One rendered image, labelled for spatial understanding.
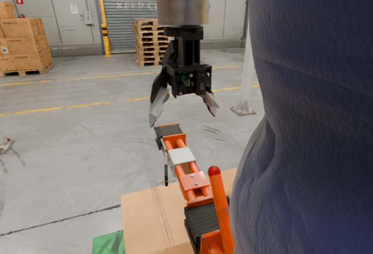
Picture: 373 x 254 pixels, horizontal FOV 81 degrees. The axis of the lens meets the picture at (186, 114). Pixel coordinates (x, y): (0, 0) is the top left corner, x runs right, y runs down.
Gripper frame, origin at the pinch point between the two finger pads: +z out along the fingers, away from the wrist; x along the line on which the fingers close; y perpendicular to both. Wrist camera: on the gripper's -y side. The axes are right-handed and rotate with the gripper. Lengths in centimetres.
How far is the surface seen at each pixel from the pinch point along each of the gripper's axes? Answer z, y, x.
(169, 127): 12.5, -20.0, 1.0
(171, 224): 73, -31, 1
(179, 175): 13.7, 2.2, -1.9
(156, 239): 73, -25, -7
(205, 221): 12.6, 16.7, -1.3
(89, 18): -4, -876, -80
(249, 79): 75, -238, 180
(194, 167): 13.6, 0.7, 2.5
